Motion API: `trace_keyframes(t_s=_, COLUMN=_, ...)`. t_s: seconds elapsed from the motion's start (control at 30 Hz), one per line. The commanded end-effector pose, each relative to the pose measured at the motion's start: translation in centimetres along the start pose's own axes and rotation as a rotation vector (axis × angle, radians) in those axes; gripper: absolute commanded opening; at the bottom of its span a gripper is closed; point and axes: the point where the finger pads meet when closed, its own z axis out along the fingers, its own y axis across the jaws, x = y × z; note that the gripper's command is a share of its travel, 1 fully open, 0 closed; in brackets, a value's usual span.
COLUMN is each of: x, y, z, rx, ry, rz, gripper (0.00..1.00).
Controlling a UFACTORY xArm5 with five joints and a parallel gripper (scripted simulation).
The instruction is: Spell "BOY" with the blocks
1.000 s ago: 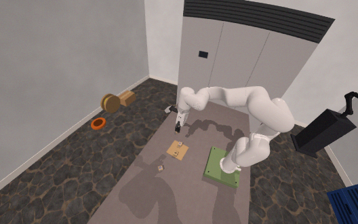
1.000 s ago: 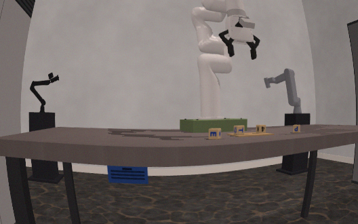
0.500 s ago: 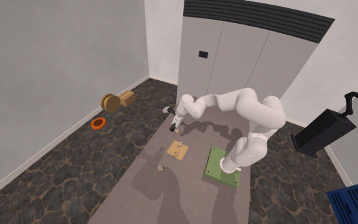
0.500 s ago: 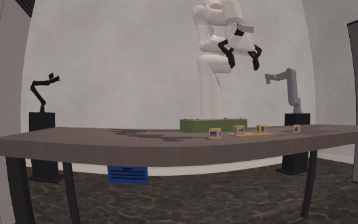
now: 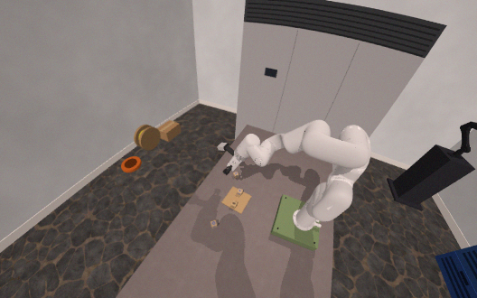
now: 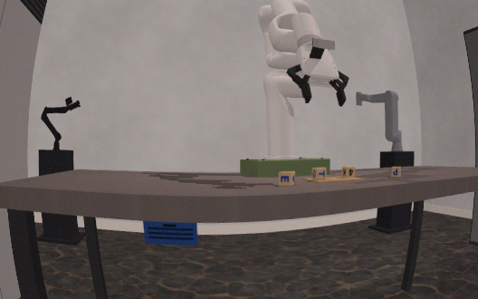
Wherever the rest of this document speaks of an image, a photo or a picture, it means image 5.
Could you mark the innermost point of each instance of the tan mat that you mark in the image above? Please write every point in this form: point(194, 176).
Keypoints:
point(242, 200)

